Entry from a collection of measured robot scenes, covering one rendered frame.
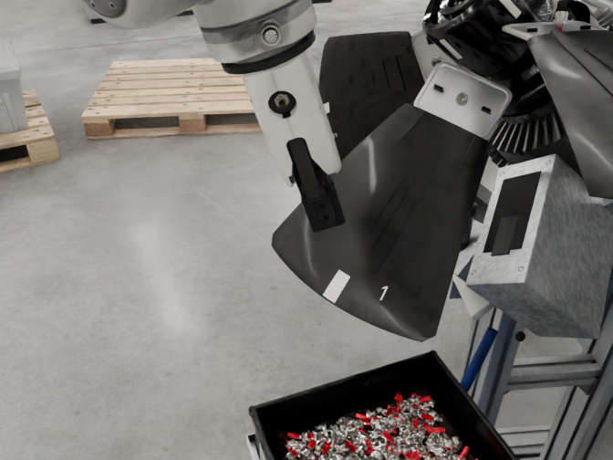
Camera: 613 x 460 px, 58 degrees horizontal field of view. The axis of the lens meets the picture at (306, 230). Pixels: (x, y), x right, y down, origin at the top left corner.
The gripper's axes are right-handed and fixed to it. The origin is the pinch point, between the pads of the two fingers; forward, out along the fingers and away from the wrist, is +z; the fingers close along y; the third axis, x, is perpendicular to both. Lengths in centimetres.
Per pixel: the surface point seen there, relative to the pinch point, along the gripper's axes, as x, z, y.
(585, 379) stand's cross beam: -33, 64, 19
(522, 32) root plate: -22.0, -7.1, 7.3
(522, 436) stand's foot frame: -27, 112, 40
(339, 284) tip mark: 1.1, 10.5, 1.0
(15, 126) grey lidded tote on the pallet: 153, 48, 235
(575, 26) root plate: -28.3, -4.8, 10.3
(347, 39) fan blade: -8.8, -1.1, 40.2
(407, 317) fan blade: -4.5, 12.2, -4.4
